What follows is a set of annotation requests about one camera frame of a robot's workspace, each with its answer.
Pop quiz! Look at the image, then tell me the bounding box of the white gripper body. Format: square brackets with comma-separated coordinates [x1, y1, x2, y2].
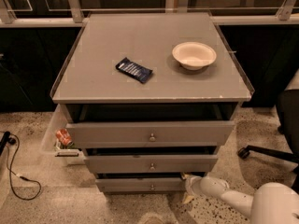
[185, 175, 202, 196]

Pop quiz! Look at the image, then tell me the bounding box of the grey bottom drawer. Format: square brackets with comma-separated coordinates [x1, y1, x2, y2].
[95, 177, 185, 193]

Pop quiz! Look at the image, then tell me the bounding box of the grey drawer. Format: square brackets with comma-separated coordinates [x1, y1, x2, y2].
[66, 121, 234, 148]
[95, 177, 185, 193]
[84, 155, 218, 174]

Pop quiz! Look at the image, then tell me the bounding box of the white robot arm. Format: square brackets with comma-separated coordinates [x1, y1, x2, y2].
[182, 174, 299, 224]

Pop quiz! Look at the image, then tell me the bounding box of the grey middle drawer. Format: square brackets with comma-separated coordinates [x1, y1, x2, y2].
[84, 155, 218, 174]

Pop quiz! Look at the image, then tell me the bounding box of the grey top drawer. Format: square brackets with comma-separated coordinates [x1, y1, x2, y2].
[66, 121, 234, 148]

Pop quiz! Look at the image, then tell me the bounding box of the grey drawer cabinet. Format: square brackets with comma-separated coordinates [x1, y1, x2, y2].
[51, 13, 253, 179]

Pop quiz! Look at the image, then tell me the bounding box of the blue snack packet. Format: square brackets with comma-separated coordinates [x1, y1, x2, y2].
[115, 57, 152, 84]

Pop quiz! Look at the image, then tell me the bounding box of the white paper bowl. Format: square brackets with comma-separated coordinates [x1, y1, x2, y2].
[172, 42, 217, 71]

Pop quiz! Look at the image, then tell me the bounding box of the black office chair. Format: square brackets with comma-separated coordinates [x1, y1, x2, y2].
[237, 89, 299, 192]

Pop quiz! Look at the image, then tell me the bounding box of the orange snack bag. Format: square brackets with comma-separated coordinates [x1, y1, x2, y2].
[55, 129, 72, 147]

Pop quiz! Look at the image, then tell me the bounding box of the clear plastic bin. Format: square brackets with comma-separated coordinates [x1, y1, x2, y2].
[40, 105, 84, 165]

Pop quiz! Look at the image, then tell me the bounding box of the black floor cable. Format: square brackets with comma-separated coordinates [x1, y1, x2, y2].
[0, 131, 42, 202]

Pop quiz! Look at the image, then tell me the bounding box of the metal railing frame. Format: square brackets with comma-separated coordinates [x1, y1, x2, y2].
[0, 0, 299, 27]

